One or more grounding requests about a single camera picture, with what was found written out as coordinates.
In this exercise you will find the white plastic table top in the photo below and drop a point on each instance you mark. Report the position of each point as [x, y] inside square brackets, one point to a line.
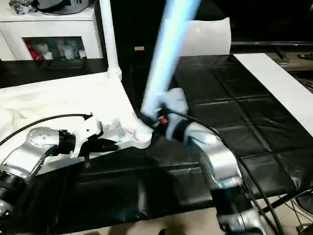
[54, 98]

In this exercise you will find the white plastic table leg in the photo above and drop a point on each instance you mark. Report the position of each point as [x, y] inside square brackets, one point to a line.
[110, 39]
[168, 54]

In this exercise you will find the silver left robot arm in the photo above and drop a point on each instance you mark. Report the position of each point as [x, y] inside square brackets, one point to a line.
[29, 156]

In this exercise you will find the black work mat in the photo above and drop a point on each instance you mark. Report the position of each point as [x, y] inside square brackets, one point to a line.
[244, 122]

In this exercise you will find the small tan label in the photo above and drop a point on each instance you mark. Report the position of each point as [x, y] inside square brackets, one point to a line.
[139, 48]

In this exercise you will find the white cushion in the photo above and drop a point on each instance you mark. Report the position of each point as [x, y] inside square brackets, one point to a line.
[210, 38]

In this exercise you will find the white flat board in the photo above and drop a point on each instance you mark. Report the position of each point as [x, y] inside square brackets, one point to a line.
[276, 83]

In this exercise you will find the red bottle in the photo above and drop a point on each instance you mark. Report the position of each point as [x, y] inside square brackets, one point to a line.
[31, 50]

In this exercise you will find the white cabinet with glass doors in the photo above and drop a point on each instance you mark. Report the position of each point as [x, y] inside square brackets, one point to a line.
[49, 32]

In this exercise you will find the black metal stand leg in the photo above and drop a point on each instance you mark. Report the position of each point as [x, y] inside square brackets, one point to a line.
[286, 200]

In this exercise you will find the grey clutter on cabinet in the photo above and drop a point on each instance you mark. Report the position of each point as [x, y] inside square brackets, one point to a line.
[49, 5]

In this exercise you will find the black flat device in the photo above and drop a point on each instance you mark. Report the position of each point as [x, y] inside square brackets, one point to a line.
[306, 56]

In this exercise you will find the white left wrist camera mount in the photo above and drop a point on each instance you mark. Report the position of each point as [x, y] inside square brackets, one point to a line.
[87, 134]

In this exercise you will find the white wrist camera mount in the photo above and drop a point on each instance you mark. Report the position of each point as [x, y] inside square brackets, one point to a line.
[87, 134]
[173, 105]

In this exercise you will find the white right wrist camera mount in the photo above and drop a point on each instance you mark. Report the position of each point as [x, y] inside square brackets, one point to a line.
[173, 105]

